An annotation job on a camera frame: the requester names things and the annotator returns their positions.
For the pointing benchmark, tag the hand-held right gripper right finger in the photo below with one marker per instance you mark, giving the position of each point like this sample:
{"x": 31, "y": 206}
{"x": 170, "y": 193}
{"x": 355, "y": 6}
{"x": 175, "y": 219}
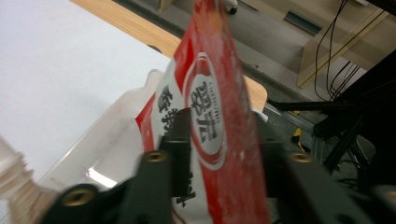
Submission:
{"x": 299, "y": 186}

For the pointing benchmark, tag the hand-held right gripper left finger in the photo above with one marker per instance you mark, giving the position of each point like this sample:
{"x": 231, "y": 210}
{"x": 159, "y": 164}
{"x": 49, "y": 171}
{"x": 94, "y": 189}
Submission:
{"x": 149, "y": 186}

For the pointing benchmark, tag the clear plastic container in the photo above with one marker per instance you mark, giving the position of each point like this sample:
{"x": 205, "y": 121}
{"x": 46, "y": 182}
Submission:
{"x": 118, "y": 137}

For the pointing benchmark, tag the red and white sauce packet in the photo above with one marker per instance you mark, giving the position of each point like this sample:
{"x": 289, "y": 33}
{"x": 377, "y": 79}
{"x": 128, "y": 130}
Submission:
{"x": 224, "y": 93}

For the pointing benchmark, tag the yellow and black tape strip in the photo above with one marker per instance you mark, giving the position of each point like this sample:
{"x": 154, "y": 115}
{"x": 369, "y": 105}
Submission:
{"x": 297, "y": 133}

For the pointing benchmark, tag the black metal stand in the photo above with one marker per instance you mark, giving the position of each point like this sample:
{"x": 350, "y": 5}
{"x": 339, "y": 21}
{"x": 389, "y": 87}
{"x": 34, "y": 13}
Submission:
{"x": 342, "y": 124}

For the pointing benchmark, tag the wooden desk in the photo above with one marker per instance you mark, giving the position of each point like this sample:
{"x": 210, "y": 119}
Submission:
{"x": 306, "y": 62}

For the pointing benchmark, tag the aluminium frame rail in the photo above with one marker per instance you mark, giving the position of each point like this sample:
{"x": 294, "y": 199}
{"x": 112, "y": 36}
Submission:
{"x": 299, "y": 119}

